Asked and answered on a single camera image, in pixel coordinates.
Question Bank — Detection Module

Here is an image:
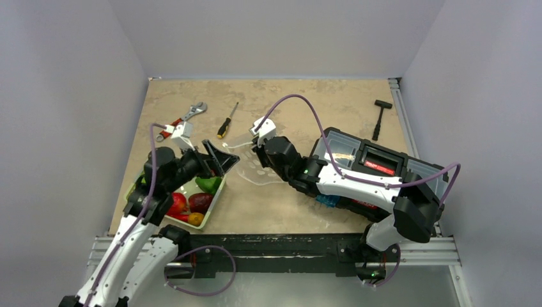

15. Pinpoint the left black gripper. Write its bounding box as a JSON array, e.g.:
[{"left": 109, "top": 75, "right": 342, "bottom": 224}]
[{"left": 164, "top": 139, "right": 238, "bottom": 193}]

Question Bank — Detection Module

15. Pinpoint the clear zip top bag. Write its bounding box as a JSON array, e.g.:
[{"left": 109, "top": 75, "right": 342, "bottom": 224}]
[{"left": 222, "top": 132, "right": 284, "bottom": 186}]

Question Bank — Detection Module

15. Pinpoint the red apple toy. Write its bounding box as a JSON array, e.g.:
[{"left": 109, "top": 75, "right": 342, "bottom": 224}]
[{"left": 167, "top": 193, "right": 187, "bottom": 216}]

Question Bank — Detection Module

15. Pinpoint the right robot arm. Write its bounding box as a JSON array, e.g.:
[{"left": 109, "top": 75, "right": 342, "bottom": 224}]
[{"left": 252, "top": 128, "right": 449, "bottom": 260}]

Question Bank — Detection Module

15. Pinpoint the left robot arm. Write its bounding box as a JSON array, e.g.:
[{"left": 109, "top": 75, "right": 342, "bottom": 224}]
[{"left": 60, "top": 139, "right": 240, "bottom": 306}]

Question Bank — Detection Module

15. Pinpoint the green bell pepper toy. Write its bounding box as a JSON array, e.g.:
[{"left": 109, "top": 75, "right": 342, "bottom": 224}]
[{"left": 195, "top": 177, "right": 222, "bottom": 195}]

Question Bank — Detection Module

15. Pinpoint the yellow black screwdriver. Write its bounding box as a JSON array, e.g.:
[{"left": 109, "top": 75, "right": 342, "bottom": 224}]
[{"left": 217, "top": 102, "right": 239, "bottom": 139}]

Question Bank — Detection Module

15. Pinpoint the green plastic basket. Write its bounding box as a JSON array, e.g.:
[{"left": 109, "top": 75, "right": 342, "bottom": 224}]
[{"left": 123, "top": 171, "right": 228, "bottom": 231}]

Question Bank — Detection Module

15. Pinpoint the dark red fruit toy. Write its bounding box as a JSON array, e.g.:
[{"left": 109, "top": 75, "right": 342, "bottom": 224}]
[{"left": 188, "top": 193, "right": 214, "bottom": 214}]

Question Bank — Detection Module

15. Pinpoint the orange small fruit toy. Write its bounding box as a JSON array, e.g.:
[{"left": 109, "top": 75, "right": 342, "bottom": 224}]
[{"left": 187, "top": 212, "right": 205, "bottom": 227}]

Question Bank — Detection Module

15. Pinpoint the red chili pepper toy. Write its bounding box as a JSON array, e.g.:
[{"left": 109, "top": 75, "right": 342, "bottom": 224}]
[{"left": 168, "top": 214, "right": 190, "bottom": 223}]

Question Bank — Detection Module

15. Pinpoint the black tool box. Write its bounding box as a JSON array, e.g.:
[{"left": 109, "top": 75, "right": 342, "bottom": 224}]
[{"left": 316, "top": 127, "right": 443, "bottom": 223}]

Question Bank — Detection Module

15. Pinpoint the black hammer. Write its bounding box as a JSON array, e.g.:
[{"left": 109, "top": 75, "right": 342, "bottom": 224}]
[{"left": 371, "top": 100, "right": 393, "bottom": 141}]

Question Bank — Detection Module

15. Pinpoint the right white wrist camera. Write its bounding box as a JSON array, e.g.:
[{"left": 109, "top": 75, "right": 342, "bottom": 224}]
[{"left": 249, "top": 117, "right": 276, "bottom": 147}]

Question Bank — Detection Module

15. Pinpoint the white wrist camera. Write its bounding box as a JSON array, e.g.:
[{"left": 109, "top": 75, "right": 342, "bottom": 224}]
[
  {"left": 165, "top": 122, "right": 195, "bottom": 152},
  {"left": 249, "top": 117, "right": 276, "bottom": 147}
]

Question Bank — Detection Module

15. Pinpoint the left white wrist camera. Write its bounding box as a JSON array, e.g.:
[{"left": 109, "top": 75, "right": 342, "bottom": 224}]
[{"left": 165, "top": 122, "right": 195, "bottom": 152}]

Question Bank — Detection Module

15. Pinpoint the red handled adjustable wrench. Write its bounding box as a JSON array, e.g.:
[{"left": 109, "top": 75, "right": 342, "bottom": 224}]
[{"left": 155, "top": 102, "right": 208, "bottom": 142}]

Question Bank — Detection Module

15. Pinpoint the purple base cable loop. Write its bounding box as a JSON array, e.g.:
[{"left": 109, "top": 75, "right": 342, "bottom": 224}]
[{"left": 163, "top": 244, "right": 236, "bottom": 297}]

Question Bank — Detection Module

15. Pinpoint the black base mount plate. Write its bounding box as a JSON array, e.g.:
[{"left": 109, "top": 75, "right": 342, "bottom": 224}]
[{"left": 165, "top": 233, "right": 398, "bottom": 280}]

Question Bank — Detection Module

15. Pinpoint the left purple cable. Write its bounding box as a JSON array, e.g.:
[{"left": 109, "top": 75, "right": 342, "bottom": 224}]
[{"left": 82, "top": 123, "right": 168, "bottom": 307}]

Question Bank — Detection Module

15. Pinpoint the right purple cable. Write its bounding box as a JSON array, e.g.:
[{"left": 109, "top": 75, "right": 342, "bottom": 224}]
[{"left": 255, "top": 93, "right": 461, "bottom": 209}]

